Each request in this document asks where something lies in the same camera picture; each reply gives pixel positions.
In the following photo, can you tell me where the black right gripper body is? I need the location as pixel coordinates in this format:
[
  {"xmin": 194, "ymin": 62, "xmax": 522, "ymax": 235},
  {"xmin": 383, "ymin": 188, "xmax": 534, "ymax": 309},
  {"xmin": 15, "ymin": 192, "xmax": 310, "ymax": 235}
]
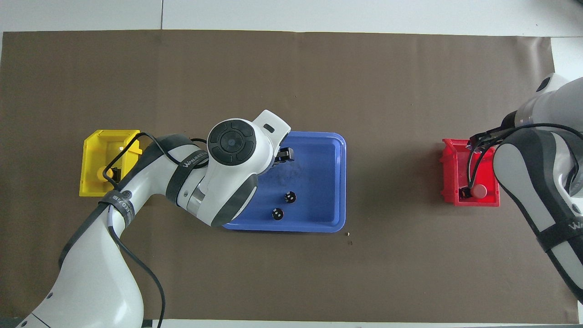
[{"xmin": 501, "ymin": 111, "xmax": 520, "ymax": 133}]

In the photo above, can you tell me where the red push button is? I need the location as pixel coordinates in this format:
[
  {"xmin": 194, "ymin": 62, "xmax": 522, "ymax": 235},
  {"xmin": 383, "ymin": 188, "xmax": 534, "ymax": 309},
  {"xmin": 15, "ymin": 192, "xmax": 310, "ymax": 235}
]
[{"xmin": 459, "ymin": 184, "xmax": 488, "ymax": 200}]

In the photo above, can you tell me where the yellow push button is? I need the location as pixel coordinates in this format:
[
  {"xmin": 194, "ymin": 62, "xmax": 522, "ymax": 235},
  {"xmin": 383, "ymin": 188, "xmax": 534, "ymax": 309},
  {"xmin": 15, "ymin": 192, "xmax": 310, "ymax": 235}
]
[{"xmin": 97, "ymin": 167, "xmax": 123, "ymax": 182}]

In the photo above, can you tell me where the red plastic bin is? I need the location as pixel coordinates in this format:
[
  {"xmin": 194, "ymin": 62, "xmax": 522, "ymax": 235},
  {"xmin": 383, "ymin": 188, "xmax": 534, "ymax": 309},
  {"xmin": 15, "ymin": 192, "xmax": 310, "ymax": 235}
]
[{"xmin": 440, "ymin": 138, "xmax": 500, "ymax": 207}]

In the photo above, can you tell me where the blue plastic tray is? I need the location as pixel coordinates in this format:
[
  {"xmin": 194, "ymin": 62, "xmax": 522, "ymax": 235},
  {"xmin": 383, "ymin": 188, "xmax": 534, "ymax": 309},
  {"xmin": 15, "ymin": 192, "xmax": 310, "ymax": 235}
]
[{"xmin": 222, "ymin": 131, "xmax": 347, "ymax": 233}]

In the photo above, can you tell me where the brown paper table mat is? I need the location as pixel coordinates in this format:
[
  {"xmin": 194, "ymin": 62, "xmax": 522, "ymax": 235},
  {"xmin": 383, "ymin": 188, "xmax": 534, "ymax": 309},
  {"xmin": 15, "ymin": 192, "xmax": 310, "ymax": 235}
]
[{"xmin": 0, "ymin": 30, "xmax": 579, "ymax": 322}]

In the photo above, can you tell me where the yellow plastic bin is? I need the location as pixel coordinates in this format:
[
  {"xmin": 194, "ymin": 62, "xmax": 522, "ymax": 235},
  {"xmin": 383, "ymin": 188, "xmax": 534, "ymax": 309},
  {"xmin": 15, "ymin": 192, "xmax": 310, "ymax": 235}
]
[{"xmin": 79, "ymin": 129, "xmax": 143, "ymax": 198}]

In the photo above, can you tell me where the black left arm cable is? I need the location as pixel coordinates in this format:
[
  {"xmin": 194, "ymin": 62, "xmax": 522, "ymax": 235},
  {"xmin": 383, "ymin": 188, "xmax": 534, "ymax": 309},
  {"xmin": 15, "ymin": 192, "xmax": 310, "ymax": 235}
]
[{"xmin": 102, "ymin": 132, "xmax": 210, "ymax": 328}]

